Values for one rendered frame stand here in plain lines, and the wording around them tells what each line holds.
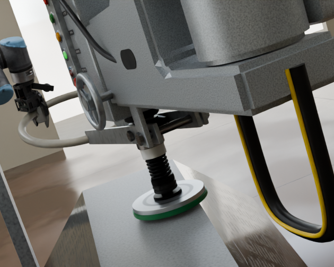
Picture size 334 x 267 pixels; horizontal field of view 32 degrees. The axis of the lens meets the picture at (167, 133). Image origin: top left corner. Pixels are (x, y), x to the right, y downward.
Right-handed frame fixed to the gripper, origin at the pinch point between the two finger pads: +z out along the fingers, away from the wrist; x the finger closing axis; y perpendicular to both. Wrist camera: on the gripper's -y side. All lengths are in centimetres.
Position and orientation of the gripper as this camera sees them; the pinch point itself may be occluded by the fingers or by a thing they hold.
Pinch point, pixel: (42, 123)
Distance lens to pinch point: 243.1
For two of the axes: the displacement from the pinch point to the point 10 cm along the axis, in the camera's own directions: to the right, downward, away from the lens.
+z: 1.9, 8.8, 4.4
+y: -5.2, 4.7, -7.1
